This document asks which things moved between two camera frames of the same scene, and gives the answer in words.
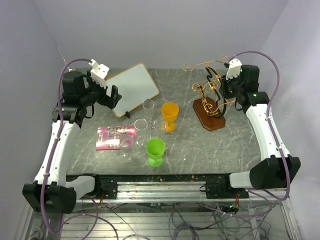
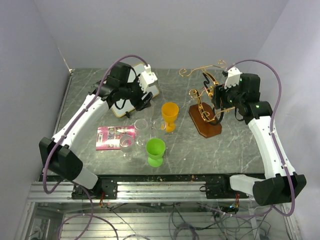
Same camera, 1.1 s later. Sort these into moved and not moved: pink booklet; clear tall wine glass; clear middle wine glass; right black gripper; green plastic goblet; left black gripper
Moved: right black gripper; left black gripper
Not moved: clear middle wine glass; green plastic goblet; pink booklet; clear tall wine glass
